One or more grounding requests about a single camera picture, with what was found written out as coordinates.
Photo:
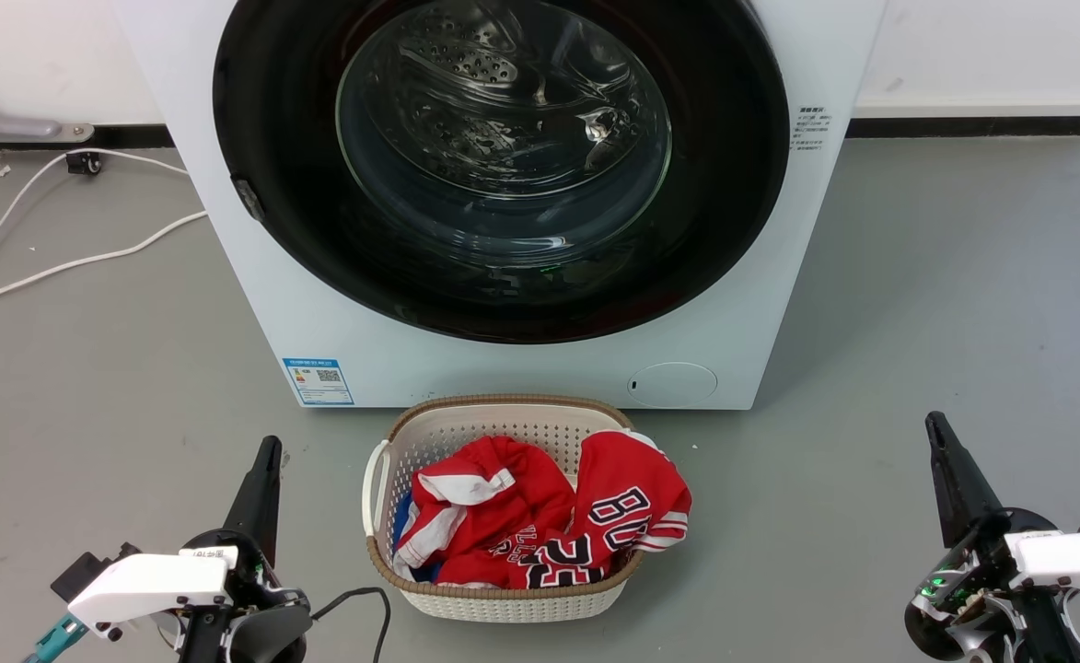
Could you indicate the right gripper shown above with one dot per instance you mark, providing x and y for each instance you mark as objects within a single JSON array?
[{"x": 963, "y": 603}]

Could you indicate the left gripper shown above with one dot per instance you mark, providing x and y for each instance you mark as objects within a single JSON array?
[{"x": 268, "y": 626}]

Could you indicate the black round glass washer door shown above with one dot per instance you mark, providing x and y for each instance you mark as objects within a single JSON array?
[{"x": 263, "y": 138}]

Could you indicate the white front-load washing machine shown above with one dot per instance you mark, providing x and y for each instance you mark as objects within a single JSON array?
[{"x": 503, "y": 368}]

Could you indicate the grey metal door hinge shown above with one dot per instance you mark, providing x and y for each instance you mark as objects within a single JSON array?
[{"x": 248, "y": 199}]

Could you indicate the blue energy label sticker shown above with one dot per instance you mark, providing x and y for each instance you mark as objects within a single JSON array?
[{"x": 318, "y": 381}]

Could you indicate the blue garment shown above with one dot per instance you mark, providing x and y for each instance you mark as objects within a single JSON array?
[{"x": 403, "y": 525}]

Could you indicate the red garment with white trim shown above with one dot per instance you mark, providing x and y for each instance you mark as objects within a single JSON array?
[{"x": 503, "y": 516}]

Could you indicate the white woven-rim laundry basket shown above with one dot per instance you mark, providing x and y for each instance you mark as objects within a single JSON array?
[{"x": 503, "y": 603}]

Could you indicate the round white filter cover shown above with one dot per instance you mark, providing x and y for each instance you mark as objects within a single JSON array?
[{"x": 673, "y": 384}]

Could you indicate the red basketball jersey black letters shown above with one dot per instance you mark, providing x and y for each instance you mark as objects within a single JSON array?
[{"x": 627, "y": 479}]

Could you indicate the small black floor fitting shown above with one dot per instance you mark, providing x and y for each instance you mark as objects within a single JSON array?
[{"x": 85, "y": 163}]

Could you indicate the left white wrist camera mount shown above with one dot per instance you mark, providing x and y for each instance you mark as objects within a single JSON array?
[{"x": 148, "y": 585}]

